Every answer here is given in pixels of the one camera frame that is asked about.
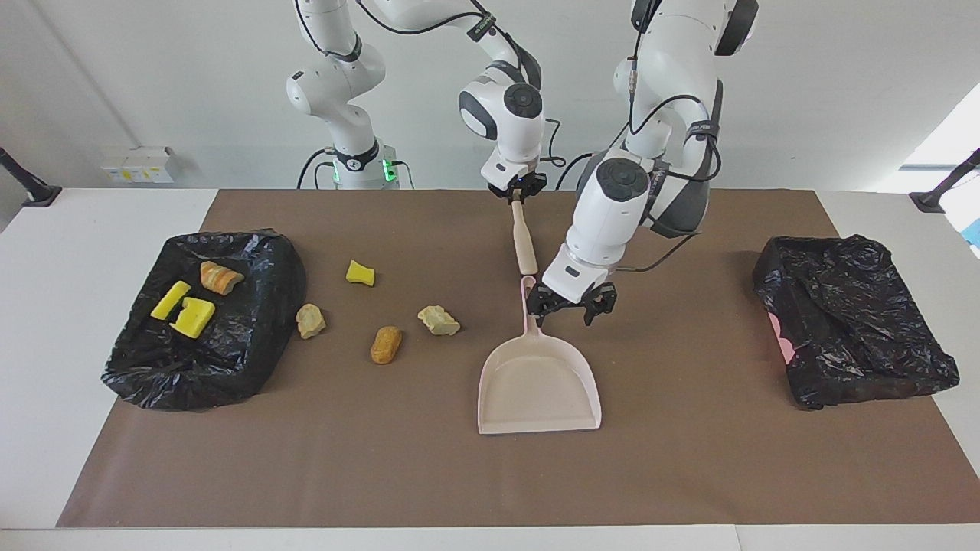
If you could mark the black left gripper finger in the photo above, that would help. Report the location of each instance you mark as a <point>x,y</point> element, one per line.
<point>538,306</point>
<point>605,306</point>

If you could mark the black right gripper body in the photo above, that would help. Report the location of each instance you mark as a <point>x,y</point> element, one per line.
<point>519,184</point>

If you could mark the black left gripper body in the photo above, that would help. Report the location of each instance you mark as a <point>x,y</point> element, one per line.
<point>578,298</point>

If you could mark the beige hand brush black bristles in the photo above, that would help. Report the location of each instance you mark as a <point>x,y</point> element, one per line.
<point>524,245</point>

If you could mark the beige plastic dustpan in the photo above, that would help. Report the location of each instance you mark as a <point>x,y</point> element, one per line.
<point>536,390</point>

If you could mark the pale crumpled trash lump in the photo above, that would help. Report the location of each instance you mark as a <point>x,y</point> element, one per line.
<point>439,321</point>

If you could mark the tan crumpled trash lump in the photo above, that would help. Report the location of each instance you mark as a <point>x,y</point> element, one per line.
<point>310,321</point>

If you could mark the black bag lined pink bin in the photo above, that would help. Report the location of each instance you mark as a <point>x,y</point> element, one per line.
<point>857,329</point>

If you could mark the brown bread roll piece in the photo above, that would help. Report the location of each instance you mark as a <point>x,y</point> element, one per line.
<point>386,345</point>

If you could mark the small yellow sponge piece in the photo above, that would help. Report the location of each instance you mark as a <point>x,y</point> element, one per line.
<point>360,274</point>

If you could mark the brown table mat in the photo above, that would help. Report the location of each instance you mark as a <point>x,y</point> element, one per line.
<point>490,474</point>

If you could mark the striped orange bread piece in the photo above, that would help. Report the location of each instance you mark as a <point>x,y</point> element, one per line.
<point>220,278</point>

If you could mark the notched yellow sponge piece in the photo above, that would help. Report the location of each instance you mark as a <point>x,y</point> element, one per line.
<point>195,320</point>

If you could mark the black clamp stand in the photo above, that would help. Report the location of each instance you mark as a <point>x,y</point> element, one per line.
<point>930,200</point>
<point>38,193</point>

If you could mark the yellow sponge wedge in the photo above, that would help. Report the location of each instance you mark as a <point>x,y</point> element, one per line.
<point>170,301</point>

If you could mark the blue object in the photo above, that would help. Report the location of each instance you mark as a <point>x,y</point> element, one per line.
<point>975,233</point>

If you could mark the white wall socket box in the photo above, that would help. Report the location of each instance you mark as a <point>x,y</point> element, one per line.
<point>138,164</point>

